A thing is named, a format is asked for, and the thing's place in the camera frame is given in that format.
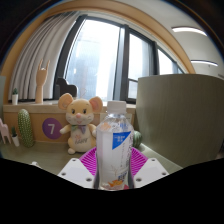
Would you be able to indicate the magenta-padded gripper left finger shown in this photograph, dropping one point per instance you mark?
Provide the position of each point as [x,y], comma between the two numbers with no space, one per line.
[75,171]

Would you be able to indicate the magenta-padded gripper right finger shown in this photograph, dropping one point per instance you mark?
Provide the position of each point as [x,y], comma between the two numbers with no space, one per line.
[150,171]

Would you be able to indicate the clear water bottle white cap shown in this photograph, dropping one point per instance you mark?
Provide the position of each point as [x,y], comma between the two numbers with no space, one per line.
[113,156]

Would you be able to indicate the small round green cactus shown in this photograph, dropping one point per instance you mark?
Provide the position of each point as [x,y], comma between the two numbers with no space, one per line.
[137,139]

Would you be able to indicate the yellow plush mouse toy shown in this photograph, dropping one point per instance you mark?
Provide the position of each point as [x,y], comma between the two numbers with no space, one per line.
[80,130]

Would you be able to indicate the round purple number sign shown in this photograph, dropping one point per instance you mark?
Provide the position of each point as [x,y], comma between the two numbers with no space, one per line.
[50,128]

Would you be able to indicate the grey-green desk partition panel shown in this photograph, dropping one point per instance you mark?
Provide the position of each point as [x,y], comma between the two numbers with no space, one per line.
[180,116]

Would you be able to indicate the tall green cactus figure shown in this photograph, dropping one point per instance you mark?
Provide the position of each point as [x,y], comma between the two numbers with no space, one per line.
[25,128]

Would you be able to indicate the small plant in white pot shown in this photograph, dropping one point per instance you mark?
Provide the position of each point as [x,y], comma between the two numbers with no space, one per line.
[15,98]
[15,140]

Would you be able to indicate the wooden hand model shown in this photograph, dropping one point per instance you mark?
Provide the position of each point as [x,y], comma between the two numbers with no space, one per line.
[41,83]

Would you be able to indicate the dark-framed window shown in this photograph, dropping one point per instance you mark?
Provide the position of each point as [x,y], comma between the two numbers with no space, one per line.
[96,56]

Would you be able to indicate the grey window curtain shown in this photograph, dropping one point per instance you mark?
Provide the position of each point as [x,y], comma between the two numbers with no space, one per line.
[40,46]

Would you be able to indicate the ceiling lights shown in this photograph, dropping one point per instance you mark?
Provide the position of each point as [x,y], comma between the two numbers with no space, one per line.
[188,30]

